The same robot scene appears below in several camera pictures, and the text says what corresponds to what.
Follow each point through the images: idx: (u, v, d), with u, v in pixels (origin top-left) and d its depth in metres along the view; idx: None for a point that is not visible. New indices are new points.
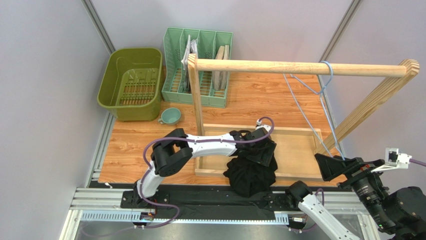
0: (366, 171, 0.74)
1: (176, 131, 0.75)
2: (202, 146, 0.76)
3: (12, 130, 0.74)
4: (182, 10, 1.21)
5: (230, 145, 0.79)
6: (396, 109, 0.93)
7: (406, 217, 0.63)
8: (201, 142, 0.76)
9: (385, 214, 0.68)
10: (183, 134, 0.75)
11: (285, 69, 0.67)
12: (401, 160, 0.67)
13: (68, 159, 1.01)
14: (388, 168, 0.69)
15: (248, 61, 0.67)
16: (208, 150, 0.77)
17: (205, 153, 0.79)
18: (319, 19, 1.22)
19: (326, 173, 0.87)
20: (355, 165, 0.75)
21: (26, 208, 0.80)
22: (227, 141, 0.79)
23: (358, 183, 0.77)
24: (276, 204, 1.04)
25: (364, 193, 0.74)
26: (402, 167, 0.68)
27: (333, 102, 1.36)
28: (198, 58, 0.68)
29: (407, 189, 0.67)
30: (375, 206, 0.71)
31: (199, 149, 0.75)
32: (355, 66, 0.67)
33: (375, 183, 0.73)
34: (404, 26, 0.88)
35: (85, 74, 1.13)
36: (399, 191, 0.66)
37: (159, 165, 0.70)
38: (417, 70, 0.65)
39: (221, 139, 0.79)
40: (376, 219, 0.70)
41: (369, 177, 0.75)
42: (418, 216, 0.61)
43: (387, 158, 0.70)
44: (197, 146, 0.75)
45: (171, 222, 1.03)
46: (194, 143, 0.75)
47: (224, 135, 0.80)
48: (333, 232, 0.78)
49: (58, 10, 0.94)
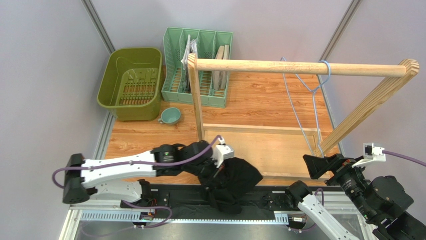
0: (347, 166, 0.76)
1: (71, 159, 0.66)
2: (101, 174, 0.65)
3: (12, 129, 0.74)
4: (182, 10, 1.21)
5: (143, 168, 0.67)
6: (396, 109, 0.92)
7: (384, 204, 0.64)
8: (100, 168, 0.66)
9: (367, 204, 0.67)
10: (79, 160, 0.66)
11: (285, 69, 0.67)
12: (376, 152, 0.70)
13: (68, 159, 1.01)
14: (367, 161, 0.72)
15: (248, 61, 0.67)
16: (110, 177, 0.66)
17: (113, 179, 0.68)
18: (319, 19, 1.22)
19: (312, 171, 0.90)
20: (336, 161, 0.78)
21: (27, 208, 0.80)
22: (139, 164, 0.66)
23: (342, 179, 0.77)
24: (276, 204, 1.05)
25: (348, 187, 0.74)
26: (379, 159, 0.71)
27: (333, 102, 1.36)
28: (198, 58, 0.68)
29: (383, 178, 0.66)
30: (358, 198, 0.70)
31: (97, 177, 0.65)
32: (355, 66, 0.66)
33: (357, 177, 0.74)
34: (404, 27, 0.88)
35: (85, 74, 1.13)
36: (374, 179, 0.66)
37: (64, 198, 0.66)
38: (417, 70, 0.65)
39: (130, 162, 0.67)
40: (361, 211, 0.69)
41: (349, 171, 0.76)
42: (392, 202, 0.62)
43: (364, 153, 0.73)
44: (95, 173, 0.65)
45: (167, 221, 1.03)
46: (90, 171, 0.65)
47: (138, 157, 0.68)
48: (333, 232, 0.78)
49: (57, 11, 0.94)
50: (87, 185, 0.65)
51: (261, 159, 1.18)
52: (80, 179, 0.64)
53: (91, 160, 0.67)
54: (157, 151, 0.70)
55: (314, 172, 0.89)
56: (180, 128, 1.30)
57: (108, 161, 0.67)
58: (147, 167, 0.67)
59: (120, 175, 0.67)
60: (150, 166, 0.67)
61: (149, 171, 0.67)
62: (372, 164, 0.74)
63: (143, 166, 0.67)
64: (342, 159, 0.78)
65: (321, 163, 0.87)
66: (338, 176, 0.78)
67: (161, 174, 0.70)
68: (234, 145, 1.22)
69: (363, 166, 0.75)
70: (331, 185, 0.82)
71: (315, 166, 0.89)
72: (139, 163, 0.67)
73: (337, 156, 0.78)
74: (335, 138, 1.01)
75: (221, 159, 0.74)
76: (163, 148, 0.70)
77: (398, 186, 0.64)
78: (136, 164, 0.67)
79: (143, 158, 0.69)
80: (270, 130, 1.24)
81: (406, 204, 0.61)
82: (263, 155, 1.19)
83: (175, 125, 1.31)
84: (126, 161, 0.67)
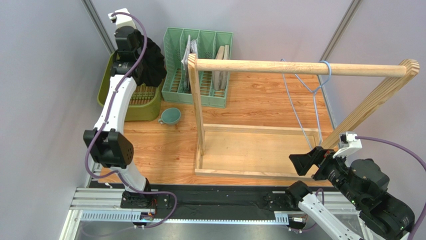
0: (328, 156, 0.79)
1: (85, 136, 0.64)
2: (115, 115, 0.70)
3: (12, 129, 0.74)
4: (182, 10, 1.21)
5: (125, 84, 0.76)
6: (396, 109, 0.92)
7: (363, 184, 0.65)
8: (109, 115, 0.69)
9: (351, 188, 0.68)
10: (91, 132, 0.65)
11: (285, 69, 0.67)
12: (350, 139, 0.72)
13: (68, 158, 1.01)
14: (344, 149, 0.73)
15: (248, 61, 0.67)
16: (121, 111, 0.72)
17: (124, 112, 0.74)
18: (318, 19, 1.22)
19: (298, 167, 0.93)
20: (317, 153, 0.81)
21: (26, 208, 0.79)
22: (119, 84, 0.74)
23: (327, 170, 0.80)
24: (276, 204, 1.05)
25: (333, 177, 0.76)
26: (355, 146, 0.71)
27: (333, 102, 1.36)
28: (198, 58, 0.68)
29: (360, 161, 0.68)
30: (343, 185, 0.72)
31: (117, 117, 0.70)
32: (356, 66, 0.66)
33: (339, 167, 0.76)
34: (404, 27, 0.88)
35: (84, 74, 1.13)
36: (352, 162, 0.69)
37: (119, 160, 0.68)
38: (417, 70, 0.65)
39: (114, 90, 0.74)
40: (348, 198, 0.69)
41: (332, 161, 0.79)
42: (369, 179, 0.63)
43: (341, 141, 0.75)
44: (111, 119, 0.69)
45: (164, 221, 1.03)
46: (108, 121, 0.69)
47: (114, 85, 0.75)
48: (334, 230, 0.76)
49: (57, 11, 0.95)
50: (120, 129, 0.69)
51: (261, 159, 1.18)
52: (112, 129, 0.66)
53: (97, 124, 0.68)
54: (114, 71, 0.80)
55: (300, 168, 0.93)
56: (180, 128, 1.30)
57: (106, 108, 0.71)
58: (125, 82, 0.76)
59: (124, 101, 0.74)
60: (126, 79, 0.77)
61: (130, 82, 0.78)
62: (351, 151, 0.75)
63: (123, 84, 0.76)
64: (323, 150, 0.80)
65: (304, 159, 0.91)
66: (323, 168, 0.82)
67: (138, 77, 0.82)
68: (234, 145, 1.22)
69: (343, 155, 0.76)
70: (318, 179, 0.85)
71: (299, 161, 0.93)
72: (118, 84, 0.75)
73: (317, 148, 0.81)
74: (335, 139, 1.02)
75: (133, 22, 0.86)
76: (114, 66, 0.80)
77: (374, 166, 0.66)
78: (118, 86, 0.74)
79: (115, 83, 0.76)
80: (271, 129, 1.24)
81: (381, 182, 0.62)
82: (263, 155, 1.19)
83: (176, 125, 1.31)
84: (112, 94, 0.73)
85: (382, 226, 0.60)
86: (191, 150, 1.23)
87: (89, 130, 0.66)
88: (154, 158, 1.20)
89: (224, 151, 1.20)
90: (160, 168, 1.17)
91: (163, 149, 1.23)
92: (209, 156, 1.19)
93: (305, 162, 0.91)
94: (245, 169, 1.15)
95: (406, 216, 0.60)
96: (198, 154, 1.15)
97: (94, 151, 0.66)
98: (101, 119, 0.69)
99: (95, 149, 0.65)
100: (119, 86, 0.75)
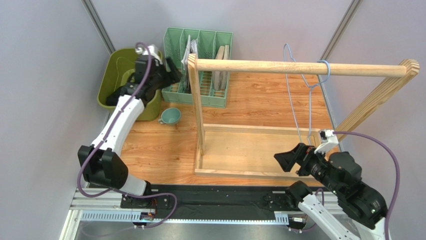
0: (311, 151, 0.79)
1: (81, 153, 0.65)
2: (115, 134, 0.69)
3: (11, 129, 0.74)
4: (182, 10, 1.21)
5: (132, 106, 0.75)
6: (396, 109, 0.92)
7: (341, 173, 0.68)
8: (109, 134, 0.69)
9: (332, 180, 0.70)
10: (88, 149, 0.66)
11: (285, 69, 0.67)
12: (328, 134, 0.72)
13: (68, 158, 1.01)
14: (323, 145, 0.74)
15: (248, 61, 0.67)
16: (122, 132, 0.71)
17: (125, 132, 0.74)
18: (318, 18, 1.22)
19: (283, 164, 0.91)
20: (301, 149, 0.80)
21: (26, 207, 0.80)
22: (125, 105, 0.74)
23: (308, 166, 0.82)
24: (276, 204, 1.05)
25: (315, 171, 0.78)
26: (333, 141, 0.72)
27: (333, 102, 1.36)
28: (198, 58, 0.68)
29: (338, 153, 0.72)
30: (324, 178, 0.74)
31: (114, 137, 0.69)
32: (355, 66, 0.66)
33: (319, 161, 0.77)
34: (405, 27, 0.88)
35: (84, 74, 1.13)
36: (330, 155, 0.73)
37: (108, 183, 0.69)
38: (417, 70, 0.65)
39: (120, 109, 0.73)
40: (329, 189, 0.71)
41: (314, 157, 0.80)
42: (343, 170, 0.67)
43: (321, 138, 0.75)
44: (110, 138, 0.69)
45: (165, 221, 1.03)
46: (106, 141, 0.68)
47: (120, 105, 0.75)
48: (333, 232, 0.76)
49: (58, 11, 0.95)
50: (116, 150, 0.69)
51: (261, 159, 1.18)
52: (109, 149, 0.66)
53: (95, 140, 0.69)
54: (124, 91, 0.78)
55: (285, 164, 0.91)
56: (180, 128, 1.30)
57: (108, 127, 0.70)
58: (133, 103, 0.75)
59: (125, 124, 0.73)
60: (133, 99, 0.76)
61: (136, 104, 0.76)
62: (330, 147, 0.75)
63: (129, 104, 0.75)
64: (305, 146, 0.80)
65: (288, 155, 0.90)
66: (305, 164, 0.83)
67: (145, 100, 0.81)
68: (234, 144, 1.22)
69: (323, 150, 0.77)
70: (302, 175, 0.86)
71: (284, 157, 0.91)
72: (125, 104, 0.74)
73: (300, 144, 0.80)
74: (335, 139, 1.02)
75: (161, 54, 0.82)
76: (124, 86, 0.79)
77: (349, 157, 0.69)
78: (124, 107, 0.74)
79: (122, 101, 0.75)
80: (271, 129, 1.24)
81: (355, 171, 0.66)
82: (263, 155, 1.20)
83: (176, 125, 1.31)
84: (117, 113, 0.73)
85: (356, 211, 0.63)
86: (191, 150, 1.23)
87: (85, 147, 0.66)
88: (154, 158, 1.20)
89: (224, 151, 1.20)
90: (161, 168, 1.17)
91: (163, 149, 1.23)
92: (209, 156, 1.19)
93: (288, 158, 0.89)
94: (245, 169, 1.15)
95: (376, 199, 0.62)
96: (198, 154, 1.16)
97: (86, 169, 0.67)
98: (101, 136, 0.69)
99: (88, 167, 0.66)
100: (126, 106, 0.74)
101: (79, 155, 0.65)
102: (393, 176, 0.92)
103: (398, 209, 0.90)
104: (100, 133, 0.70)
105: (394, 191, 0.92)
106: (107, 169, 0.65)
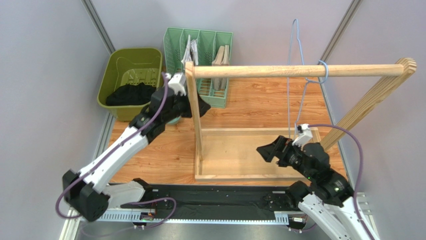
0: (289, 144, 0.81)
1: (66, 177, 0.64)
2: (103, 169, 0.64)
3: (11, 129, 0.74)
4: (182, 10, 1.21)
5: (133, 142, 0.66)
6: (396, 109, 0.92)
7: (313, 161, 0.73)
8: (98, 166, 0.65)
9: (306, 168, 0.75)
10: (72, 177, 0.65)
11: (284, 73, 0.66)
12: (304, 128, 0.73)
13: (67, 159, 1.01)
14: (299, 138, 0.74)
15: (247, 67, 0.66)
16: (112, 168, 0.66)
17: (118, 166, 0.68)
18: (318, 18, 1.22)
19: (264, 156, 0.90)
20: (280, 142, 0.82)
21: (26, 207, 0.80)
22: (127, 139, 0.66)
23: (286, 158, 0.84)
24: (276, 204, 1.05)
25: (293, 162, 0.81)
26: (308, 134, 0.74)
27: (333, 102, 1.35)
28: (195, 66, 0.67)
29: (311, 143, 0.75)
30: (300, 167, 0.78)
31: (101, 173, 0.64)
32: (354, 67, 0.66)
33: (295, 152, 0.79)
34: (405, 27, 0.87)
35: (84, 74, 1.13)
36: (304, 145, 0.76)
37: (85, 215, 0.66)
38: (415, 68, 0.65)
39: (120, 143, 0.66)
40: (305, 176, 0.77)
41: (292, 149, 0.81)
42: (314, 157, 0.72)
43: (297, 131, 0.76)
44: (97, 172, 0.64)
45: (165, 221, 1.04)
46: (92, 174, 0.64)
47: (124, 136, 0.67)
48: (334, 232, 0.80)
49: (57, 11, 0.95)
50: (97, 186, 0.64)
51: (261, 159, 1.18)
52: (89, 184, 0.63)
53: (86, 167, 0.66)
54: (133, 122, 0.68)
55: (266, 155, 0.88)
56: (180, 128, 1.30)
57: (100, 157, 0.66)
58: (136, 139, 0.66)
59: (119, 160, 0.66)
60: (138, 134, 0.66)
61: (139, 141, 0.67)
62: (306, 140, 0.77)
63: (132, 138, 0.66)
64: (284, 139, 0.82)
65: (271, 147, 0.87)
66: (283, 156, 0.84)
67: (152, 137, 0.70)
68: (234, 144, 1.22)
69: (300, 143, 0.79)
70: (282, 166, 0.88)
71: (266, 149, 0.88)
72: (126, 139, 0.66)
73: (280, 137, 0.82)
74: (333, 137, 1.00)
75: (182, 87, 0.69)
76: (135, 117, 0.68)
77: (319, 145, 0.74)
78: (125, 141, 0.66)
79: (126, 132, 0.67)
80: (271, 129, 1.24)
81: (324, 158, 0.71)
82: None
83: (175, 125, 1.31)
84: (116, 146, 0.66)
85: (325, 193, 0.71)
86: (191, 150, 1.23)
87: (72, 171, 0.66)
88: (154, 158, 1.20)
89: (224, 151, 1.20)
90: (161, 168, 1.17)
91: (163, 149, 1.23)
92: (208, 162, 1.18)
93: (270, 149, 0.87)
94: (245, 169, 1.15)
95: (338, 180, 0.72)
96: (198, 160, 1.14)
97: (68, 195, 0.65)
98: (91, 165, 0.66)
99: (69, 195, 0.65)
100: (126, 141, 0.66)
101: (65, 178, 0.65)
102: (393, 177, 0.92)
103: (398, 209, 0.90)
104: (93, 162, 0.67)
105: (395, 192, 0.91)
106: (83, 204, 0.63)
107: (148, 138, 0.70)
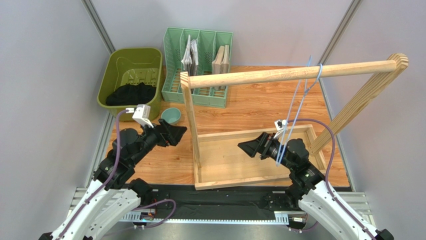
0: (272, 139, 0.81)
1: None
2: (73, 230, 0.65)
3: (11, 128, 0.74)
4: (182, 10, 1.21)
5: (100, 197, 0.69)
6: (395, 109, 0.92)
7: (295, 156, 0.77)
8: (67, 229, 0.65)
9: (288, 159, 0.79)
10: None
11: (280, 77, 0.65)
12: (283, 123, 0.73)
13: (67, 159, 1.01)
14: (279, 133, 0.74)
15: (243, 73, 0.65)
16: (82, 227, 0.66)
17: (88, 223, 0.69)
18: (318, 18, 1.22)
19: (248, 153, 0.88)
20: (264, 138, 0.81)
21: (25, 207, 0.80)
22: (92, 196, 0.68)
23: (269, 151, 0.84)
24: (276, 204, 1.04)
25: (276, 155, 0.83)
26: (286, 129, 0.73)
27: (333, 102, 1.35)
28: (190, 76, 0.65)
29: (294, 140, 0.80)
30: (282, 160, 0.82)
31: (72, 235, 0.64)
32: (349, 66, 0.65)
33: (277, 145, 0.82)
34: (404, 27, 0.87)
35: (84, 74, 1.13)
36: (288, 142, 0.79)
37: None
38: (407, 63, 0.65)
39: (86, 201, 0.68)
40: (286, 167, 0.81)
41: (274, 143, 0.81)
42: (296, 154, 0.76)
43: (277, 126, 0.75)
44: (67, 234, 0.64)
45: (165, 221, 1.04)
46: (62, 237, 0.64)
47: (89, 192, 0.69)
48: (333, 226, 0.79)
49: (58, 11, 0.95)
50: None
51: None
52: None
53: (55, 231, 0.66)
54: (98, 173, 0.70)
55: (250, 151, 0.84)
56: None
57: (69, 219, 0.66)
58: (102, 193, 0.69)
59: (88, 217, 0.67)
60: (102, 189, 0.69)
61: (105, 195, 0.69)
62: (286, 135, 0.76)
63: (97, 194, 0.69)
64: (267, 134, 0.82)
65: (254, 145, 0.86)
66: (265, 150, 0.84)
67: (119, 185, 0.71)
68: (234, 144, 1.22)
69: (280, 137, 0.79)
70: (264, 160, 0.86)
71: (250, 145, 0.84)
72: (92, 195, 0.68)
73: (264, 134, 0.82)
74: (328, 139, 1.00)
75: (146, 120, 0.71)
76: (100, 167, 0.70)
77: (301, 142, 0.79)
78: (90, 199, 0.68)
79: (92, 190, 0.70)
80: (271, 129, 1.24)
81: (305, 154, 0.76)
82: None
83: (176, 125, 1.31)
84: (82, 205, 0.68)
85: (300, 183, 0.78)
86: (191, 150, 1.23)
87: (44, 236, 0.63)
88: (154, 158, 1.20)
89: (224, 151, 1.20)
90: (161, 167, 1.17)
91: (163, 149, 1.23)
92: (208, 168, 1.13)
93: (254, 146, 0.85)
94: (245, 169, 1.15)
95: (311, 168, 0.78)
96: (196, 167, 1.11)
97: None
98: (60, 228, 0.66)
99: None
100: (92, 198, 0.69)
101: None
102: (394, 177, 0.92)
103: (398, 209, 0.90)
104: (62, 224, 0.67)
105: (395, 192, 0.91)
106: None
107: (115, 186, 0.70)
